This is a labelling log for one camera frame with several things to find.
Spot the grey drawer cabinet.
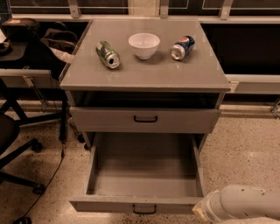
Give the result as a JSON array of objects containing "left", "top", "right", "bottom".
[{"left": 60, "top": 19, "right": 229, "bottom": 148}]

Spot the black floor cable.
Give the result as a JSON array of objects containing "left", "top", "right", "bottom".
[{"left": 12, "top": 143, "right": 66, "bottom": 224}]

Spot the dark side desk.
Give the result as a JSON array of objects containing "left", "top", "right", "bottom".
[{"left": 0, "top": 38, "right": 67, "bottom": 141}]

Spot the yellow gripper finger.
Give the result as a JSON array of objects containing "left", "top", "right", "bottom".
[{"left": 192, "top": 203, "right": 204, "bottom": 219}]

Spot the white bowl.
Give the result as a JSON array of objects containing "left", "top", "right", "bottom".
[{"left": 129, "top": 33, "right": 160, "bottom": 60}]

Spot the grey top drawer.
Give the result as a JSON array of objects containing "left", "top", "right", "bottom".
[{"left": 70, "top": 107, "right": 221, "bottom": 134}]

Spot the brown bag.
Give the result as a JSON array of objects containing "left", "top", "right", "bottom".
[{"left": 41, "top": 28, "right": 78, "bottom": 63}]

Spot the black backpack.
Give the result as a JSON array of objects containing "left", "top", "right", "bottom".
[{"left": 1, "top": 18, "right": 40, "bottom": 42}]

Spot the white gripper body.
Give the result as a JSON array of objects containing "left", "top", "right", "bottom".
[{"left": 198, "top": 190, "right": 233, "bottom": 222}]

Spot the grey drawer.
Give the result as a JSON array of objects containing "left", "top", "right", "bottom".
[
  {"left": 70, "top": 133, "right": 205, "bottom": 214},
  {"left": 70, "top": 107, "right": 221, "bottom": 134}
]

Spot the black office chair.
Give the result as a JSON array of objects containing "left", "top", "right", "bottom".
[{"left": 0, "top": 114, "right": 46, "bottom": 195}]

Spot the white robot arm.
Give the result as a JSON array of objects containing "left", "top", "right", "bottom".
[{"left": 192, "top": 185, "right": 280, "bottom": 222}]

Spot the green soda can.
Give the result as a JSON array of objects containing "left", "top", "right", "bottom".
[{"left": 95, "top": 41, "right": 121, "bottom": 69}]

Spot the blue pepsi can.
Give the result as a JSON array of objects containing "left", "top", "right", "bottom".
[{"left": 171, "top": 36, "right": 195, "bottom": 60}]

